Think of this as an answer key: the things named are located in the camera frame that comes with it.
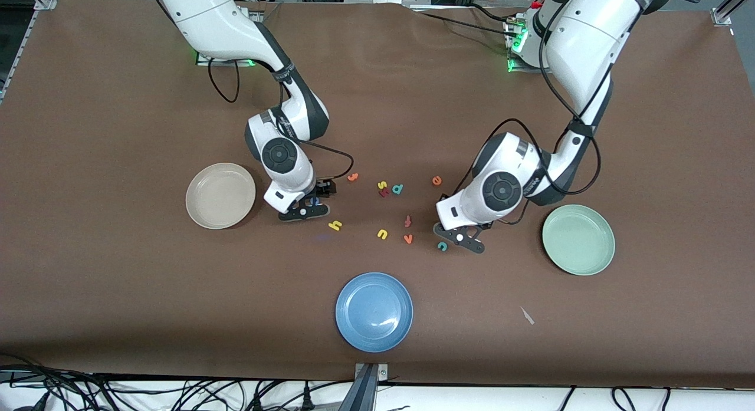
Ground beige brown plate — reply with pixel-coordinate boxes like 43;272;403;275
185;162;257;230

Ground brown table cover sheet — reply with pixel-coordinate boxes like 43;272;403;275
0;0;755;389

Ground black cable bundle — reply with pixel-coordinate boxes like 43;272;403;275
0;353;331;411

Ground grey metal camera bracket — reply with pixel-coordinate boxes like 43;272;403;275
339;363;390;411

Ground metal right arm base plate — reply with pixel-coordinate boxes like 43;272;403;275
196;51;262;67

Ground aluminium frame rail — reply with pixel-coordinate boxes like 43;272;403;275
0;0;60;102
711;0;755;84

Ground black cable on table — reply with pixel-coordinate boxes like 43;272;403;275
413;3;520;39

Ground light green plate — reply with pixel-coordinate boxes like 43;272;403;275
541;204;616;277

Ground blue plate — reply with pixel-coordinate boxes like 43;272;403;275
335;272;414;353

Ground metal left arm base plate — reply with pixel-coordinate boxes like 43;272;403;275
504;16;552;75

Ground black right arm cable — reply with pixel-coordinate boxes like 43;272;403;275
206;57;356;182

